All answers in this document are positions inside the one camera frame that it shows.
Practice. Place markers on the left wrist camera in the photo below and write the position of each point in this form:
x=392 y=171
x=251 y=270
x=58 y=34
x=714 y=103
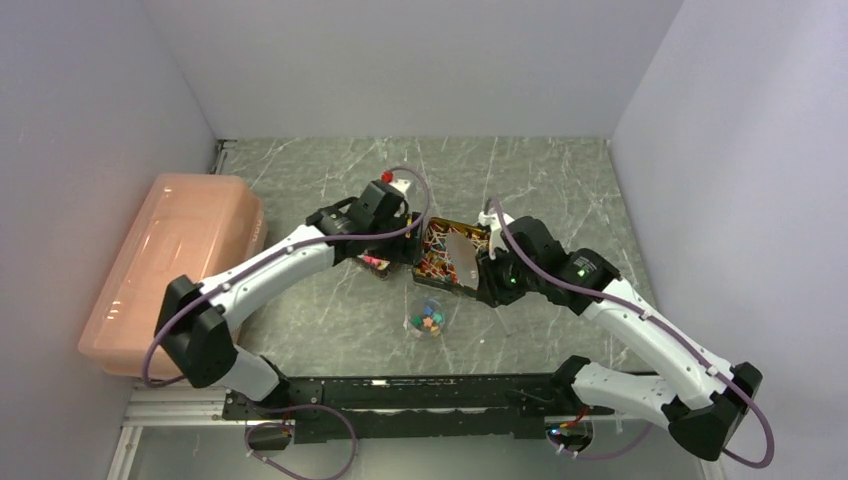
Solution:
x=404 y=186

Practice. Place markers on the pink plastic storage box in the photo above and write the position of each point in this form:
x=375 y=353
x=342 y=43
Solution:
x=189 y=224

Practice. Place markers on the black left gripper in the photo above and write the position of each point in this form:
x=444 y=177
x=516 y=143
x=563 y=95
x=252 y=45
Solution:
x=405 y=251

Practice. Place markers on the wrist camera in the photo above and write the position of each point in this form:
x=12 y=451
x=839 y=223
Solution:
x=404 y=186
x=496 y=243

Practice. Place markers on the clear plastic jar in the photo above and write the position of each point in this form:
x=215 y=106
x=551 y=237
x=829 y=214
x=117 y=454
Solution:
x=425 y=318

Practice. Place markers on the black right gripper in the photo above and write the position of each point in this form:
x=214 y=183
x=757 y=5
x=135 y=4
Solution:
x=489 y=290

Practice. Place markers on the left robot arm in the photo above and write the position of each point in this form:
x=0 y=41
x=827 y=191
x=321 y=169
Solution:
x=197 y=320

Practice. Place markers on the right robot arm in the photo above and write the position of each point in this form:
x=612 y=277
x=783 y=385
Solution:
x=699 y=397

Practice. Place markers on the aluminium frame rail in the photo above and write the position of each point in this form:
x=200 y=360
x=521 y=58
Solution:
x=176 y=405

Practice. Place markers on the gold tin of lollipops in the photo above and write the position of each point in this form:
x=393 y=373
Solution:
x=435 y=267

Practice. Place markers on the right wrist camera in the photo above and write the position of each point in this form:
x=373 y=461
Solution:
x=496 y=243

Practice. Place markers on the gold tin of star candies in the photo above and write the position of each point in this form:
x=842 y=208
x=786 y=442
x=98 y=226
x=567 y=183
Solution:
x=379 y=267

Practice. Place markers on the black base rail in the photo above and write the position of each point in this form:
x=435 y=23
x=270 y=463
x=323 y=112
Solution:
x=523 y=406

